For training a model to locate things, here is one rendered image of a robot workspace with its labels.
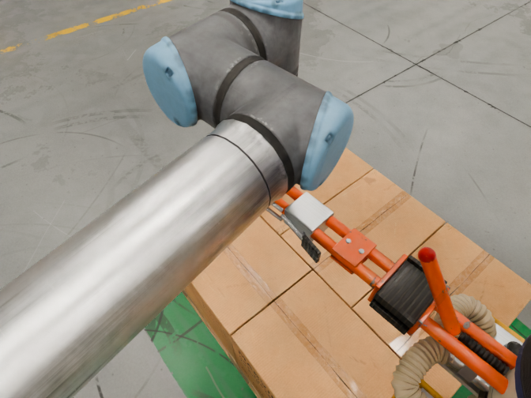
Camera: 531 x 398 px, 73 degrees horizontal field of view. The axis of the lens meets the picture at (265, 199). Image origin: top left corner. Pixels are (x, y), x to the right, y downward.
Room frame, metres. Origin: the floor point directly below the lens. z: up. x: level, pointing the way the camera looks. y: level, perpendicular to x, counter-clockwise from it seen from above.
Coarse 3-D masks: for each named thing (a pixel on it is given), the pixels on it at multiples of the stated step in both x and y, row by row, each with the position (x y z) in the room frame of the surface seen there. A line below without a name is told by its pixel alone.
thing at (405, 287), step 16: (400, 272) 0.26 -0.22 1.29; (416, 272) 0.26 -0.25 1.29; (384, 288) 0.24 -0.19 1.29; (400, 288) 0.24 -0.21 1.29; (416, 288) 0.24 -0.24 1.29; (448, 288) 0.23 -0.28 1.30; (384, 304) 0.21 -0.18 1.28; (400, 304) 0.21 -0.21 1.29; (416, 304) 0.21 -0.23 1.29; (432, 304) 0.20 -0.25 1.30; (400, 320) 0.19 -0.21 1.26; (416, 320) 0.19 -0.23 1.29
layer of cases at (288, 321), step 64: (320, 192) 1.02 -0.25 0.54; (384, 192) 1.02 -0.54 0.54; (256, 256) 0.70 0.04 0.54; (448, 256) 0.70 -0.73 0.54; (256, 320) 0.44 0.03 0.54; (320, 320) 0.44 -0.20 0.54; (384, 320) 0.44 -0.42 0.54; (512, 320) 0.44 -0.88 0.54; (256, 384) 0.28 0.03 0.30; (320, 384) 0.23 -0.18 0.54; (384, 384) 0.23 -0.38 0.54; (448, 384) 0.23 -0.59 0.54
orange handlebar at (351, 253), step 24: (288, 192) 0.44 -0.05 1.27; (360, 240) 0.33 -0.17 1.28; (360, 264) 0.28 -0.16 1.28; (384, 264) 0.28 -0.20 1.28; (456, 312) 0.20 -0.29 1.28; (432, 336) 0.17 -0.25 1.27; (480, 336) 0.16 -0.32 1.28; (480, 360) 0.13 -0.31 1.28; (504, 360) 0.13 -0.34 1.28; (504, 384) 0.10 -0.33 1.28
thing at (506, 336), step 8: (496, 320) 0.23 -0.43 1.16; (496, 328) 0.21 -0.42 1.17; (504, 328) 0.21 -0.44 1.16; (496, 336) 0.20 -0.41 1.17; (504, 336) 0.20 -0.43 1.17; (512, 336) 0.20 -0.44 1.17; (520, 336) 0.20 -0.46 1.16; (504, 344) 0.18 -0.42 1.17; (512, 344) 0.18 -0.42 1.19; (520, 344) 0.18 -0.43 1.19
